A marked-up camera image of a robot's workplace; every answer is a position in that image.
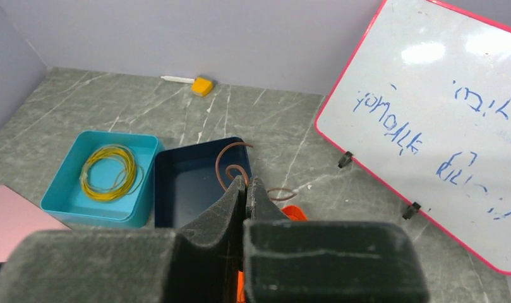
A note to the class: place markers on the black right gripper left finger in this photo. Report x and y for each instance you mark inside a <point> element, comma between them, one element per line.
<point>196,263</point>

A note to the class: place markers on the orange plastic tray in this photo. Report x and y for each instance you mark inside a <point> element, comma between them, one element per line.
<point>294,213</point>

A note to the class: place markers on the white marker pen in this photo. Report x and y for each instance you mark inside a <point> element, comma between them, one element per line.
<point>178,79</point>

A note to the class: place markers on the yellow block eraser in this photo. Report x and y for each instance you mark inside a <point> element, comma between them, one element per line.
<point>202,86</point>

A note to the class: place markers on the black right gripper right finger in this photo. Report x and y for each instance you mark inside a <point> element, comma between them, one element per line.
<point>325,261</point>

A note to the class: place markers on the pink clipboard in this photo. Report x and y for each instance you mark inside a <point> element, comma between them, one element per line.
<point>18,219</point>

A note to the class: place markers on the pink framed whiteboard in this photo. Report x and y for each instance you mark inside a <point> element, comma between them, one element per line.
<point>424,105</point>

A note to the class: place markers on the navy blue plastic tray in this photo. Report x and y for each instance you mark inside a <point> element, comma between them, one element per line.
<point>185,179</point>

